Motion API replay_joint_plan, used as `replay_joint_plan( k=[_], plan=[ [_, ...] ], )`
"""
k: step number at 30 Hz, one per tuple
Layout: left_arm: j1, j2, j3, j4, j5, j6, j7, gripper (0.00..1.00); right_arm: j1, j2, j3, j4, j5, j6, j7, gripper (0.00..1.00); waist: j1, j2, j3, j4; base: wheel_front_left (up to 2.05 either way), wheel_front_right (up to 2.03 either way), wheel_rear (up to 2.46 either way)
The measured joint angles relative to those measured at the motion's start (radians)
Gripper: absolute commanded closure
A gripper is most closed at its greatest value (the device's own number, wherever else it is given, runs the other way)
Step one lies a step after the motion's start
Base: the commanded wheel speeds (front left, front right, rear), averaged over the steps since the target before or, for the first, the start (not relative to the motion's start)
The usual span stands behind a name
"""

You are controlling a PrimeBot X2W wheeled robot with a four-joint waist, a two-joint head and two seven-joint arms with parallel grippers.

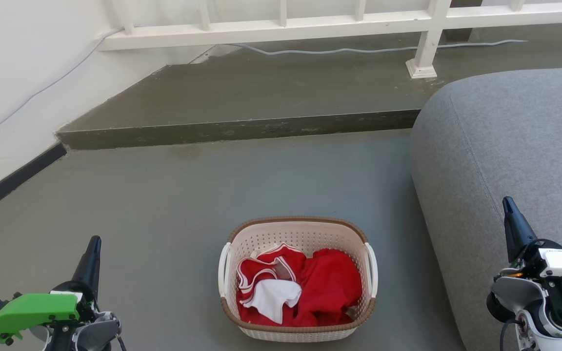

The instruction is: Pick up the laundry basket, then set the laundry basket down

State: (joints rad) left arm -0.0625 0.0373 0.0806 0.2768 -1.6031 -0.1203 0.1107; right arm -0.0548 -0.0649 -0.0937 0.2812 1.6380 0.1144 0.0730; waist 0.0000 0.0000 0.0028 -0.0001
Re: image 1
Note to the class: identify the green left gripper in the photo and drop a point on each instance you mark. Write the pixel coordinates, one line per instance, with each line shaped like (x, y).
(34, 309)

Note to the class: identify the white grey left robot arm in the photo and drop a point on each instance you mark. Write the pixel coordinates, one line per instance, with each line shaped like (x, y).
(95, 331)

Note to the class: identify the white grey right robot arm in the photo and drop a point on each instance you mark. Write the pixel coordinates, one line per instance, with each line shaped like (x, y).
(512, 295)

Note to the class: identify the cream laundry basket brown rim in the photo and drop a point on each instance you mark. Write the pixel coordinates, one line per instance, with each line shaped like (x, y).
(295, 236)

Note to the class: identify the grey fabric sofa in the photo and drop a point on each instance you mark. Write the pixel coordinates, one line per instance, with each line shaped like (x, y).
(505, 141)

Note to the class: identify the black baseboard strip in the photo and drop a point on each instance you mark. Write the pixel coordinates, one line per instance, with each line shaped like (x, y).
(15, 179)

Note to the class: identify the red garment with white trim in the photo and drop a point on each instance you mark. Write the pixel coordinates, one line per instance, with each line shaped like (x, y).
(266, 265)

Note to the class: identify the white cloth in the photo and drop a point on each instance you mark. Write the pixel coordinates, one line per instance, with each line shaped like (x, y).
(276, 298)

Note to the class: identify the plain red garment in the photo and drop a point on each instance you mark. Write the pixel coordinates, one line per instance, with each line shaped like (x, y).
(332, 285)

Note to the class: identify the grey concrete raised step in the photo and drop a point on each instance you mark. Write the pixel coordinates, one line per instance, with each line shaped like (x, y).
(261, 97)

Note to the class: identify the white wooden railing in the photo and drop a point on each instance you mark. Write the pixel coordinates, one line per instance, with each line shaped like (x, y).
(266, 30)

